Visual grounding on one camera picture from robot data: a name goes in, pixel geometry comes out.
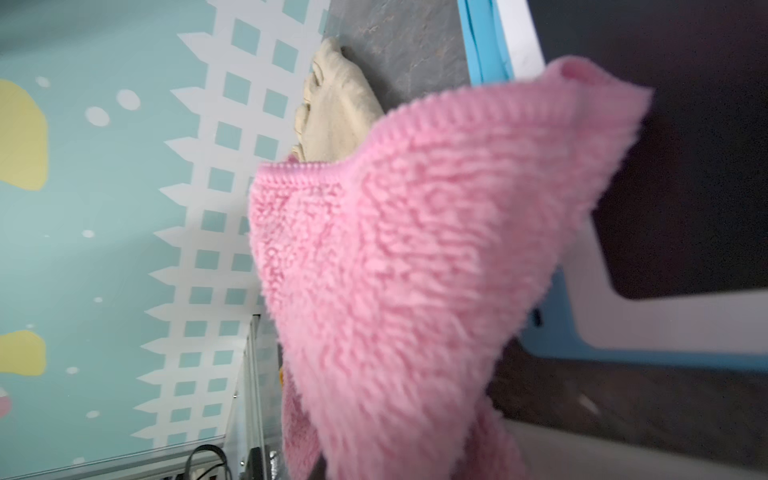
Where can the pink cleaning cloth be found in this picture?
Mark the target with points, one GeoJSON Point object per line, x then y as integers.
{"type": "Point", "coordinates": [397, 276]}

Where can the blue framed drawing tablet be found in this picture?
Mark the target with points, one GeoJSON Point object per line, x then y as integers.
{"type": "Point", "coordinates": [672, 267]}

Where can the white drawing tablet front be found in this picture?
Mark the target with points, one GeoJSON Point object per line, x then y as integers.
{"type": "Point", "coordinates": [555, 454]}

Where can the beige work glove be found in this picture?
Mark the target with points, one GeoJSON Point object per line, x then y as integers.
{"type": "Point", "coordinates": [338, 110]}

